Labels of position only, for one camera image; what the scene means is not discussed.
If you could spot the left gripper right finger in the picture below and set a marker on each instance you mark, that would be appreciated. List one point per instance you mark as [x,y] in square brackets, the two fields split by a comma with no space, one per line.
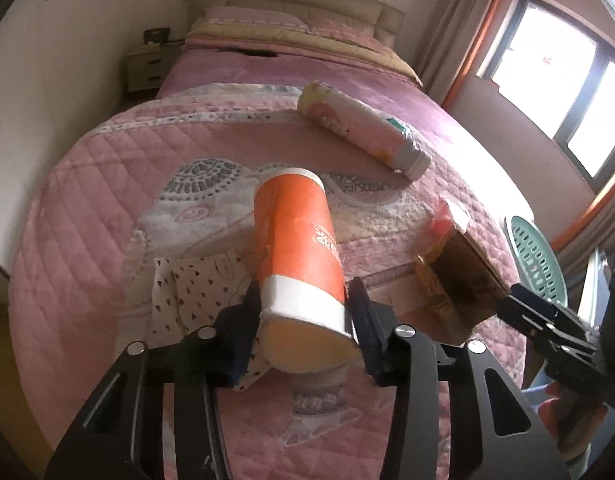
[495,433]

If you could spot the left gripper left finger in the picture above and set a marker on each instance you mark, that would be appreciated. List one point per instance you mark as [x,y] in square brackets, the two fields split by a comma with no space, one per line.
[118,433]

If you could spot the mint green laundry basket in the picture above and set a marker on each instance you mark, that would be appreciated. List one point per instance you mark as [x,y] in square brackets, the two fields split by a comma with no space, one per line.
[536,262]

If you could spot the brown cardboard piece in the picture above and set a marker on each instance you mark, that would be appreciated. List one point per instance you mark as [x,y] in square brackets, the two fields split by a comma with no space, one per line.
[461,286]

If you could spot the red plastic bag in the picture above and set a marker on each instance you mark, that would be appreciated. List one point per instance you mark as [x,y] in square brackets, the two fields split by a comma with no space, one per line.
[450,216]

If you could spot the orange white paper cup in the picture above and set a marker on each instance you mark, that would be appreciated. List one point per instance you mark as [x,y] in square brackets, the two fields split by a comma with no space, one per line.
[305,327]

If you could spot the pink floral paper cup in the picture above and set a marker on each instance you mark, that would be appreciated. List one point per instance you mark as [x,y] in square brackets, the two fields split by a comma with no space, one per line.
[384,137]

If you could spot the person's right hand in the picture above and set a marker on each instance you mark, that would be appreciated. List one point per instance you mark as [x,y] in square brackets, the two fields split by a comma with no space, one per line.
[571,424]

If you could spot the white dotted cloth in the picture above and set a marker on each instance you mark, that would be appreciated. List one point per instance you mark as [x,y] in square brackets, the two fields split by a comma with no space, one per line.
[190,293]

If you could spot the pink quilted blanket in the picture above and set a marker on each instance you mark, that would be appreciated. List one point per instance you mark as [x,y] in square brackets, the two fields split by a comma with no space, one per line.
[145,228]

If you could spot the window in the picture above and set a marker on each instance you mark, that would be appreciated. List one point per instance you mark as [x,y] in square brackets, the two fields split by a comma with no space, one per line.
[561,75]

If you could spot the beige nightstand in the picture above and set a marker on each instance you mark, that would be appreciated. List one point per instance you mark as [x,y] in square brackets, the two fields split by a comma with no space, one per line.
[147,66]

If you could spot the purple bedspread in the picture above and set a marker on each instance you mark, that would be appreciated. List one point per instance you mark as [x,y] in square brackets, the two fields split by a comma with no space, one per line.
[297,77]

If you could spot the pink pillow right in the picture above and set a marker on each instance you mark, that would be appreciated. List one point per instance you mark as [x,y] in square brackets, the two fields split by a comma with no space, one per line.
[348,34]

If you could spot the pink pillow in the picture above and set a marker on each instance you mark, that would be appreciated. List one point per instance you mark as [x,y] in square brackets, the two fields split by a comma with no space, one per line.
[348,34]
[247,16]

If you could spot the white wardrobe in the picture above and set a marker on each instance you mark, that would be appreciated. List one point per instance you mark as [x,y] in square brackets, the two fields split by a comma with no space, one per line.
[60,64]

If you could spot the black device on nightstand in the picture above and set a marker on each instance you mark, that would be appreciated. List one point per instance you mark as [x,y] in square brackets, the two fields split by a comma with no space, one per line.
[159,35]

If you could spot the yellow folded blanket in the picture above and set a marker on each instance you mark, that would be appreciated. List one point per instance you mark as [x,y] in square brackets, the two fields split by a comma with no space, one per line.
[286,41]

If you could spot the pink pillow left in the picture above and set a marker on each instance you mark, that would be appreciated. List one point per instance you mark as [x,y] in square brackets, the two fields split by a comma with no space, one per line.
[247,16]

